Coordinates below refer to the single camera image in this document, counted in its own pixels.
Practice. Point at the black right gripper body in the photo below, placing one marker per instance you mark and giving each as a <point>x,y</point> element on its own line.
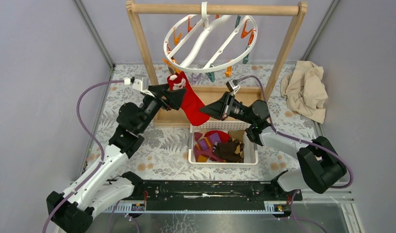
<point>238,111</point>

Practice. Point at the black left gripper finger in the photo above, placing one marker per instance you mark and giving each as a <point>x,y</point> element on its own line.
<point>174,98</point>
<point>159,90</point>

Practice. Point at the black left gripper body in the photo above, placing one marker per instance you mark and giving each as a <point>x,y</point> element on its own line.
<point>149,108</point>

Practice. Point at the small red sock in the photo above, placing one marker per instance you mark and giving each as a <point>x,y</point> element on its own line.
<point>191,103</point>

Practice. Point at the red santa bear sock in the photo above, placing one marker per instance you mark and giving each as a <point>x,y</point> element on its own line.
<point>223,136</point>

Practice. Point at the tan brown sock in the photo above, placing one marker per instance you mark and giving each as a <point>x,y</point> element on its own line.
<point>237,135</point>

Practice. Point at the dark brown sock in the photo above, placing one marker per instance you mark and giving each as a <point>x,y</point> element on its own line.
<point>226,151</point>

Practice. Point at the purple orange striped sock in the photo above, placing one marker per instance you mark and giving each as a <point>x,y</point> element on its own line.
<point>204,147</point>

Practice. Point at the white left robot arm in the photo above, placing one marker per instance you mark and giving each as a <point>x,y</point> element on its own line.
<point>74,209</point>

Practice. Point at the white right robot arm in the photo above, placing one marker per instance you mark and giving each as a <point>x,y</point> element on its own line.
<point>319,165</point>

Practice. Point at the wooden hanger stand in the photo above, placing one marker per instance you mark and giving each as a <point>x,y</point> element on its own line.
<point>296,12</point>

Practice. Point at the white round clip hanger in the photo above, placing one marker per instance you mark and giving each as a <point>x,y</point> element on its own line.
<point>210,42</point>

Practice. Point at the orange clothes peg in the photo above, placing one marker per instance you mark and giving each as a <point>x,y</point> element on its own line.
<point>176,36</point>
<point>172,69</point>
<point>244,32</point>

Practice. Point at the teal clothes peg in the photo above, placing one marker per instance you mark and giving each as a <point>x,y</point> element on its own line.
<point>211,76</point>

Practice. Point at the white plastic basket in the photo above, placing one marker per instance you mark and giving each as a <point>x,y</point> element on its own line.
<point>250,150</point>

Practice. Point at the floral patterned table mat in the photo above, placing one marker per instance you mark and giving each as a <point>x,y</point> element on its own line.
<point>164,153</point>

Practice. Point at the beige crumpled cloth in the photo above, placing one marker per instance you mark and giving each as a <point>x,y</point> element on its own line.
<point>304,91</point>

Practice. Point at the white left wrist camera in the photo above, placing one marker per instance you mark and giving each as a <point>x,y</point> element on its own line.
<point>139,83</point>

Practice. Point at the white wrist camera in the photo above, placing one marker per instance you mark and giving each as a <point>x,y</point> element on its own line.
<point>139,83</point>
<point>233,86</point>

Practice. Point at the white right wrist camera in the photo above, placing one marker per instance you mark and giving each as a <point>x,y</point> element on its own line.
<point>233,86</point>

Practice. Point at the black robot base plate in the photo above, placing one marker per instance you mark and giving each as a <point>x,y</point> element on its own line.
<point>210,192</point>

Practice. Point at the grey cable duct rail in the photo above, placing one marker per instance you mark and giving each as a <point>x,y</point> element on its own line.
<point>246,207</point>

